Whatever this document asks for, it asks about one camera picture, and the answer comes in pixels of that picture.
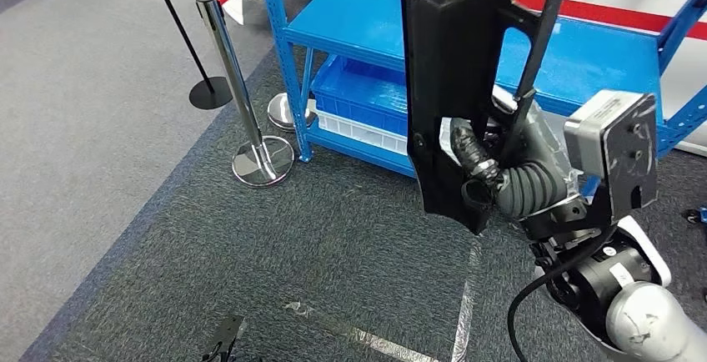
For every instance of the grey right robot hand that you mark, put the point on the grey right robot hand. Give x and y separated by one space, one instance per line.
536 144

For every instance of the long black plastic part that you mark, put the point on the long black plastic part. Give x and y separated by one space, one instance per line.
447 72

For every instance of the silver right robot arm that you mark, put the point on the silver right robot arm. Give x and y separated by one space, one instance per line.
635 321

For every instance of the blue metal shelf rack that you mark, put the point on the blue metal shelf rack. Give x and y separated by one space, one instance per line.
342 22

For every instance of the red barrier belt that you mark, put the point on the red barrier belt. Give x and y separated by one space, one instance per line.
607 15

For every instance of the clear floor tape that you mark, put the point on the clear floor tape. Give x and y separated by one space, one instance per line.
466 304

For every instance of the white crate under blue crate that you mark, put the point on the white crate under blue crate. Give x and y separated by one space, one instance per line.
353 130

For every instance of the blue plastic crate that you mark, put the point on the blue plastic crate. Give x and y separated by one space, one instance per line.
353 94

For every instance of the black stanchion with round base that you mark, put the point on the black stanchion with round base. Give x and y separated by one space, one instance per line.
210 94

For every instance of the wrist camera with black bracket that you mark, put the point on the wrist camera with black bracket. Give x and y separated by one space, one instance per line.
602 127

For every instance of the black bracket at robot's left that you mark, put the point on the black bracket at robot's left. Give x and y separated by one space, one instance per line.
229 332

